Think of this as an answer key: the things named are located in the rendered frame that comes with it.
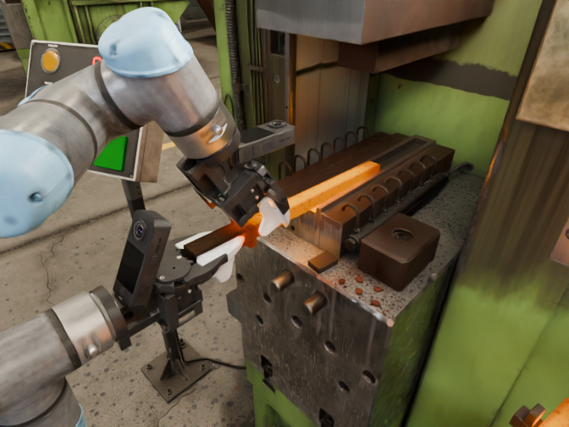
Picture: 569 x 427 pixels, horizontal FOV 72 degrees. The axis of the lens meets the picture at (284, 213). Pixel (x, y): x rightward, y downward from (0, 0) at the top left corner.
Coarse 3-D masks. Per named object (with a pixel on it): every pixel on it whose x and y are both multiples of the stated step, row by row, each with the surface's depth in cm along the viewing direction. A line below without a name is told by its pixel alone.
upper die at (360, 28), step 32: (256, 0) 59; (288, 0) 55; (320, 0) 51; (352, 0) 48; (384, 0) 49; (416, 0) 54; (448, 0) 61; (480, 0) 68; (288, 32) 57; (320, 32) 53; (352, 32) 50; (384, 32) 52
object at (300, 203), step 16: (336, 176) 74; (352, 176) 74; (304, 192) 68; (320, 192) 68; (336, 192) 72; (304, 208) 66; (256, 224) 59; (208, 240) 55; (224, 240) 55; (256, 240) 59; (192, 256) 53
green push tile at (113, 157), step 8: (120, 136) 83; (112, 144) 84; (120, 144) 83; (104, 152) 85; (112, 152) 84; (120, 152) 84; (96, 160) 86; (104, 160) 85; (112, 160) 84; (120, 160) 84; (112, 168) 84; (120, 168) 84
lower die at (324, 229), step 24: (360, 144) 95; (384, 144) 92; (432, 144) 91; (312, 168) 84; (336, 168) 82; (384, 168) 80; (408, 168) 82; (432, 168) 84; (288, 192) 74; (360, 192) 73; (384, 192) 73; (312, 216) 70; (336, 216) 67; (360, 216) 68; (312, 240) 72; (336, 240) 68
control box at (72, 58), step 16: (32, 48) 91; (48, 48) 89; (64, 48) 88; (80, 48) 87; (96, 48) 85; (32, 64) 91; (64, 64) 88; (80, 64) 87; (32, 80) 91; (48, 80) 90; (144, 128) 83; (160, 128) 88; (128, 144) 84; (144, 144) 84; (160, 144) 90; (128, 160) 84; (144, 160) 85; (112, 176) 86; (128, 176) 84; (144, 176) 86
